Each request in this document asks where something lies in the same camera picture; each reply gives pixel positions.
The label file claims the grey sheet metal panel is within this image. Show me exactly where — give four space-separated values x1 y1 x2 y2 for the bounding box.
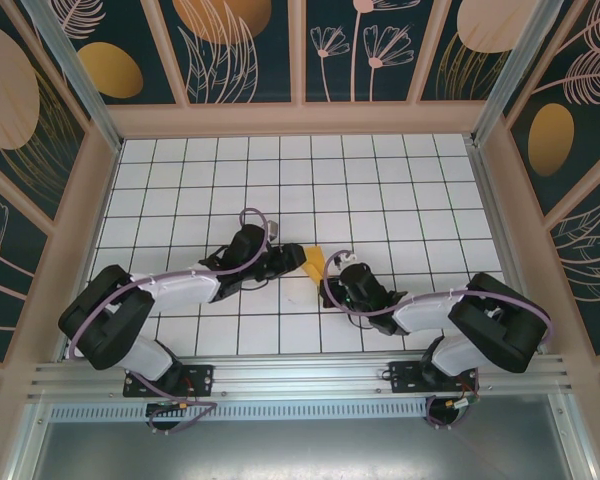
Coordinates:
9 394 600 480

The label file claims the aluminium mounting rail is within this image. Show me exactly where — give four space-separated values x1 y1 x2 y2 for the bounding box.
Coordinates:
27 353 576 401

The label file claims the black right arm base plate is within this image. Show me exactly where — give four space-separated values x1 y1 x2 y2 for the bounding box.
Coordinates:
388 360 480 395

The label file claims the slotted grey cable duct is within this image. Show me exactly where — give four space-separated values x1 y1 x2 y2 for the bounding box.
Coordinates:
49 397 431 422

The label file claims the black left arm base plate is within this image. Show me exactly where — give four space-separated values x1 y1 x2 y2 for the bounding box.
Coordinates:
123 360 215 399

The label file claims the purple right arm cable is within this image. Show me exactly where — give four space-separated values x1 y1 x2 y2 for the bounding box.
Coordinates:
322 252 554 432

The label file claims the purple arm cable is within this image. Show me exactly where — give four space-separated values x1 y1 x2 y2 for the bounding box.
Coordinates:
322 252 554 432
67 206 222 436

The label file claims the aluminium side rail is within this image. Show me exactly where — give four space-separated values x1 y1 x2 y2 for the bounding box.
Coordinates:
465 137 549 354

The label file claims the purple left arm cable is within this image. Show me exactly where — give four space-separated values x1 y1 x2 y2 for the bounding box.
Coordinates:
67 206 222 436

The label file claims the aluminium corner post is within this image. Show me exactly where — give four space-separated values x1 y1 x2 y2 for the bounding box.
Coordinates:
19 0 125 152
471 0 565 147

